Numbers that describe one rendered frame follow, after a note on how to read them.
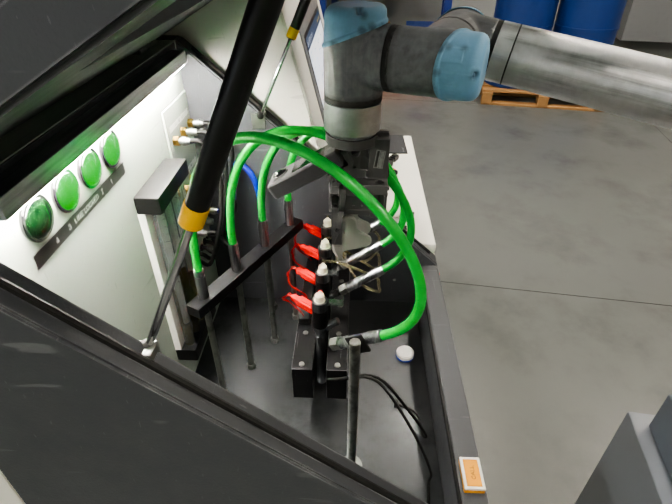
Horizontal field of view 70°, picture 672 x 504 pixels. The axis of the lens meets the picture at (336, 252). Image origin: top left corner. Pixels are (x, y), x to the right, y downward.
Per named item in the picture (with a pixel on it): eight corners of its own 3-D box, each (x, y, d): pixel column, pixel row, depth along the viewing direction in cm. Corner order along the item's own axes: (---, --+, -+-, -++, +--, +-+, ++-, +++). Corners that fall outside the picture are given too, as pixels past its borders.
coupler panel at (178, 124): (208, 259, 100) (180, 113, 82) (192, 258, 100) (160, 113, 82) (222, 225, 110) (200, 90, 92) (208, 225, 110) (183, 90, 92)
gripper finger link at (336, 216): (341, 250, 70) (342, 197, 65) (331, 250, 70) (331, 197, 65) (342, 232, 74) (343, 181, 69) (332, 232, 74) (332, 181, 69)
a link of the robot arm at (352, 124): (321, 108, 58) (325, 88, 65) (322, 144, 61) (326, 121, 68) (383, 109, 58) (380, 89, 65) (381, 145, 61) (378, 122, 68)
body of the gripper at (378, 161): (385, 223, 68) (391, 143, 61) (324, 222, 68) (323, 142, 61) (383, 197, 74) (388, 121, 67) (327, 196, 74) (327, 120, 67)
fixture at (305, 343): (346, 422, 93) (347, 370, 84) (295, 420, 93) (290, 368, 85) (349, 305, 121) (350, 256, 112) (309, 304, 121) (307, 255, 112)
